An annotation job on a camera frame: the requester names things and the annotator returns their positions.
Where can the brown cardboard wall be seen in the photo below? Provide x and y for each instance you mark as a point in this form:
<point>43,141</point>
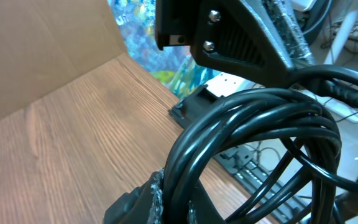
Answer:
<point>45,44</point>

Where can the colourful painted cloth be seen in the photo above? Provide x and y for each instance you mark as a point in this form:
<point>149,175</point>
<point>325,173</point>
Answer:
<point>174,67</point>

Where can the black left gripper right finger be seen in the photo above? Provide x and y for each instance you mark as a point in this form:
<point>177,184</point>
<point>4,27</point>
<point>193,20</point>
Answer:
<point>260,41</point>

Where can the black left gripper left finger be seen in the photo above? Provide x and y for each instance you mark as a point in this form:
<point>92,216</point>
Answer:
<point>145,205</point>

